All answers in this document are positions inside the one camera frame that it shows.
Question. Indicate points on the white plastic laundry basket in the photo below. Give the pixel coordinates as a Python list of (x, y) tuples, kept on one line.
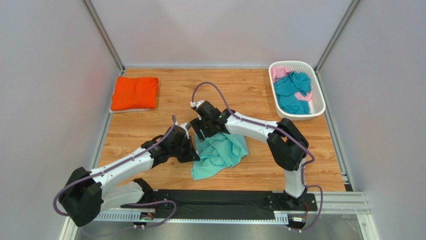
[(317, 104)]

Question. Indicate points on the left aluminium corner post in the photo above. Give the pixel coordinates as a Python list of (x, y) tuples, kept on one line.
[(96, 19)]

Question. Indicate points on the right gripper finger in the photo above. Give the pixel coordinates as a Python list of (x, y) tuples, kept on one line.
[(210, 132), (198, 127)]

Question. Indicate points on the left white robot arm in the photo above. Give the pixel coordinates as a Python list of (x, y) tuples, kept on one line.
[(87, 193)]

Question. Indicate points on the folded orange t-shirt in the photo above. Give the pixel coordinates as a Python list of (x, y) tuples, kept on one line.
[(141, 90)]

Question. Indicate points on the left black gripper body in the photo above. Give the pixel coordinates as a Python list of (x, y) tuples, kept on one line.
[(175, 151)]

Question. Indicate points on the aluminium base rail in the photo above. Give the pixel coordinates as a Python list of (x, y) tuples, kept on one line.
[(328, 203)]

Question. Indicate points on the teal blue t-shirt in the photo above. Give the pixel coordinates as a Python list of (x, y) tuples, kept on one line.
[(291, 105)]

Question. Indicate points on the right aluminium corner post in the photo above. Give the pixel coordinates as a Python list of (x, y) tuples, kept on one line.
[(351, 9)]

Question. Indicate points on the pink t-shirt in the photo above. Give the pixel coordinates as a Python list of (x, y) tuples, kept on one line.
[(279, 71)]

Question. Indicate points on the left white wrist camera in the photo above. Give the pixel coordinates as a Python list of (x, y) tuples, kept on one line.
[(186, 126)]

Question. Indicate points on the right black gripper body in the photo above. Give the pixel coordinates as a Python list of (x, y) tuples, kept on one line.
[(203, 128)]

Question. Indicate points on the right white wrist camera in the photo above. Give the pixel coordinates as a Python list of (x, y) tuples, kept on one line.
[(199, 107)]

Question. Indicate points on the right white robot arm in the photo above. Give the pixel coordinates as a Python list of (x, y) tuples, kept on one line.
[(289, 148)]

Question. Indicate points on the aluminium corner post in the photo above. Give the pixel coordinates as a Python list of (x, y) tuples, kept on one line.
[(96, 19), (351, 9)]

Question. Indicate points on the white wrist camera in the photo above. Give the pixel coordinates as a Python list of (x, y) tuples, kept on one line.
[(199, 107), (186, 126)]

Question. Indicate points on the mint green t-shirt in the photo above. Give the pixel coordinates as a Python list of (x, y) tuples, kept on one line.
[(217, 153)]

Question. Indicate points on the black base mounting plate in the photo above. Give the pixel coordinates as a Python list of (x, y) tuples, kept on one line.
[(231, 204)]

